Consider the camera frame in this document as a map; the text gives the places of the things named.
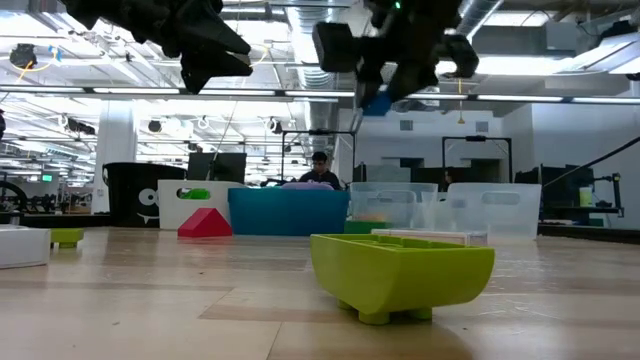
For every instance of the pale green cup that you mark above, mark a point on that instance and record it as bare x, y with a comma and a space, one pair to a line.
585, 197

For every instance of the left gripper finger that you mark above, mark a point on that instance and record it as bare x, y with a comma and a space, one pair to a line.
215, 42
210, 67

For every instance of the green exit sign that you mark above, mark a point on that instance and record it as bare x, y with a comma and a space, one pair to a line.
47, 178

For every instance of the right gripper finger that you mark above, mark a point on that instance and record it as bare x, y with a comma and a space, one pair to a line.
460, 55
335, 47

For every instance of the black gantry frame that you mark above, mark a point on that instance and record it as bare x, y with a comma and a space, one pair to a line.
320, 132
475, 138

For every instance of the white playing card box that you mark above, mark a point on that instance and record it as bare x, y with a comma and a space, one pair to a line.
22, 247

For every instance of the red roof-shaped toy brick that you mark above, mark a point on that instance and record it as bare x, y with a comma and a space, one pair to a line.
205, 225

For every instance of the black cup with face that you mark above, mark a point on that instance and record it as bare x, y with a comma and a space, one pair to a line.
125, 195

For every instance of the purple foam die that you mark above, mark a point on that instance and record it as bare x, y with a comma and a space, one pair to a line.
307, 185

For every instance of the black round wheel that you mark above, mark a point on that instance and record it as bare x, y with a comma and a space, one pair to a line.
20, 195

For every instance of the blue big-stud toy brick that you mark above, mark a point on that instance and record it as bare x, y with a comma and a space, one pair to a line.
379, 107

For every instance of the lime green curved toy brick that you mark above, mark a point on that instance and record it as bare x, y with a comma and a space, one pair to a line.
400, 275

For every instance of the black background monitor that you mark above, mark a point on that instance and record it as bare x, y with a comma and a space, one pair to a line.
220, 167

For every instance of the black diagonal rod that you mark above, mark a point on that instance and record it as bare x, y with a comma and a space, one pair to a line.
600, 162

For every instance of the black ceiling camera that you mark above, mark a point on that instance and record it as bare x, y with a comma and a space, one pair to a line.
22, 55

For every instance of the silver ceiling air duct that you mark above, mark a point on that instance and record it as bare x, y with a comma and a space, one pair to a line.
315, 75

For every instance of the yellow hanging ceiling fitting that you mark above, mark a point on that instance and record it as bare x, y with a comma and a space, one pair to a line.
460, 119

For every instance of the black desk stand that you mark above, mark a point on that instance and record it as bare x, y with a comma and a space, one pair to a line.
617, 195

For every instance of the white building column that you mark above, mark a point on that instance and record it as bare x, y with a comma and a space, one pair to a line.
115, 145

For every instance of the green stepped toy brick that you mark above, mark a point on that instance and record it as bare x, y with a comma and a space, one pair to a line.
197, 194

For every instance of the person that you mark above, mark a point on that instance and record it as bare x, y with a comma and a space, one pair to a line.
320, 174
449, 176

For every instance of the blue plastic bin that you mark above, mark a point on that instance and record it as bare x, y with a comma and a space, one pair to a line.
287, 212

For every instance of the white plastic bin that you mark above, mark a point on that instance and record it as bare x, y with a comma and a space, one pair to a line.
167, 210

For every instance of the clear plastic bin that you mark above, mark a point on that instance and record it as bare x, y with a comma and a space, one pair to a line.
500, 220
400, 200

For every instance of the ceiling light strip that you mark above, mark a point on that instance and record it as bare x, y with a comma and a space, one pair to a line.
225, 92

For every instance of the large ceiling light panel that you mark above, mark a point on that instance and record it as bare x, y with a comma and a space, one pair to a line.
520, 65

